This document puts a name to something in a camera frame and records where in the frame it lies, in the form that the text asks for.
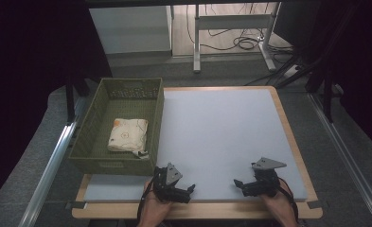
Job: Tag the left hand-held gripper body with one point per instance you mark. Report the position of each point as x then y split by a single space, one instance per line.
168 192

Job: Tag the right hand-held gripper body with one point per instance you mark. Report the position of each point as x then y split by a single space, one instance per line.
264 187

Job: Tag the cream printed cloth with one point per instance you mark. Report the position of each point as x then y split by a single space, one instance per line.
128 135

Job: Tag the olive green plastic basket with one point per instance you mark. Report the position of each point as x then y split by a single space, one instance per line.
101 148

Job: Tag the person's left hand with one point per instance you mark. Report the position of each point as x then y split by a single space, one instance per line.
153 214

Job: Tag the person's right hand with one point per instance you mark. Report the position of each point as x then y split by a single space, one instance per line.
281 211

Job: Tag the pale grey foam mat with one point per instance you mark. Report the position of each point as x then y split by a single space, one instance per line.
218 135

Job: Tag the black tape piece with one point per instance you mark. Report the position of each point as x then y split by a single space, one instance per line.
315 204
76 205

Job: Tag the black stand leg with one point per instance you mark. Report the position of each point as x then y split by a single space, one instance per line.
70 101
328 101

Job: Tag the white power strip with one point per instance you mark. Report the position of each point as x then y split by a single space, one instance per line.
291 71

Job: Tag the dark curtain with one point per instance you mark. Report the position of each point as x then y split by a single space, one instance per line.
26 78
360 63

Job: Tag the white cabinet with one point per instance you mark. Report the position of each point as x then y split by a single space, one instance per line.
130 30

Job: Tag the aluminium rail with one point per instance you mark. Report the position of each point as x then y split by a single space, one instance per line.
49 173
347 157

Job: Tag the white metal desk frame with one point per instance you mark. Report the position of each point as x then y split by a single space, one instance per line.
234 22

